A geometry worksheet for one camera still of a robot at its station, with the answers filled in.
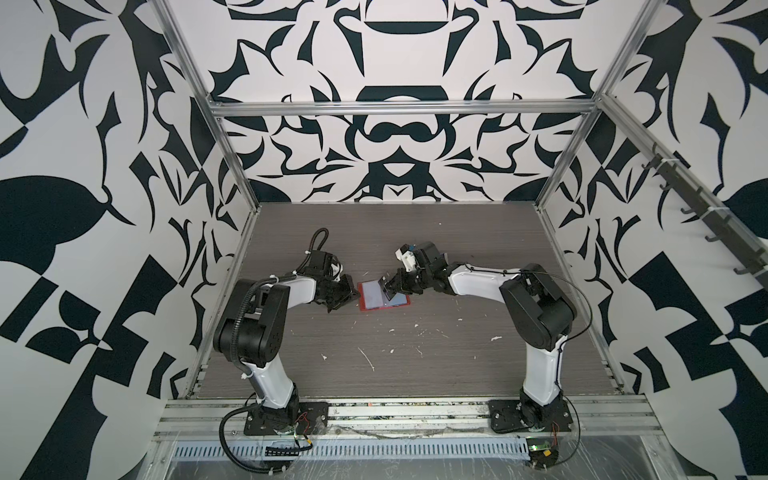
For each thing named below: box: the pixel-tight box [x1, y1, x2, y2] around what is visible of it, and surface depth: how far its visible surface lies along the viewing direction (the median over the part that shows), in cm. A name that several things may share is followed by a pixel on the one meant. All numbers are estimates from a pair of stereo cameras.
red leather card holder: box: [357, 280, 411, 312], surface depth 96 cm
